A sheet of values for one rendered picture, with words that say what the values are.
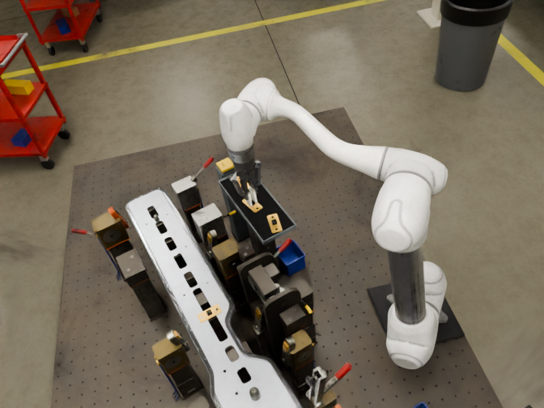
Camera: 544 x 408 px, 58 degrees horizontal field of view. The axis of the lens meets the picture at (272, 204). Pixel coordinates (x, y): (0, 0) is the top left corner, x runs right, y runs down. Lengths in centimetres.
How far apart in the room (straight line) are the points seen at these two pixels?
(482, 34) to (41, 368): 367
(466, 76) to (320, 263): 251
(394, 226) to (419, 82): 325
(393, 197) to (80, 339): 148
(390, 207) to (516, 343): 178
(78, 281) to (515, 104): 341
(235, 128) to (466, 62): 293
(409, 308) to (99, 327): 130
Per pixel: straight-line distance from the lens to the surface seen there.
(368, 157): 144
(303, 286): 169
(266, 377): 164
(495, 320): 299
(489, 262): 319
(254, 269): 161
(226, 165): 201
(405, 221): 127
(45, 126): 438
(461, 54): 418
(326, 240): 228
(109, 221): 210
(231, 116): 151
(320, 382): 141
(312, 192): 248
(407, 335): 172
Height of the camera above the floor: 251
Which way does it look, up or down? 48 degrees down
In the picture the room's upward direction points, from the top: 9 degrees counter-clockwise
